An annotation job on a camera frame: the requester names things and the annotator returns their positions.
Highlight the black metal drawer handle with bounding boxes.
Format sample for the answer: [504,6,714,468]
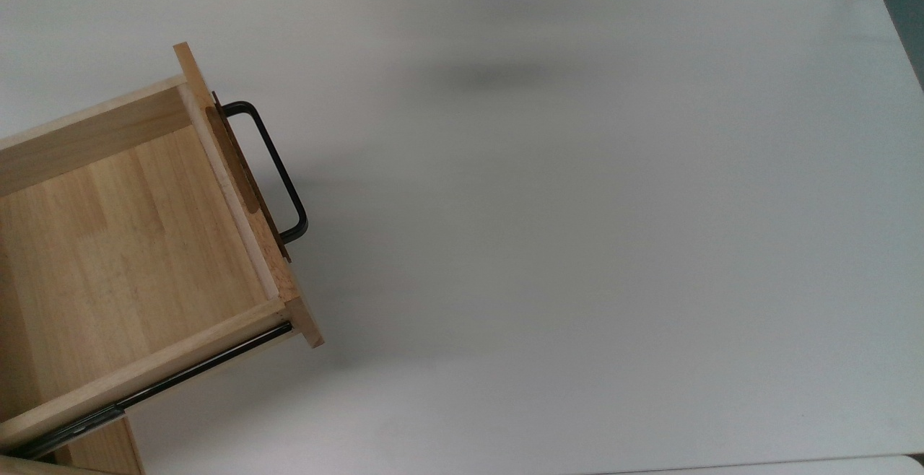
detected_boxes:
[219,100,310,244]

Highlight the black metal drawer slide rail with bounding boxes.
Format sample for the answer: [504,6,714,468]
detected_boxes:
[6,321,294,460]

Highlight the light wooden drawer with handle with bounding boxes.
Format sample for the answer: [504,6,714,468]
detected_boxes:
[0,42,324,454]

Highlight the light wooden drawer cabinet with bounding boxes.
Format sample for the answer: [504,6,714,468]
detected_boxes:
[0,414,146,475]

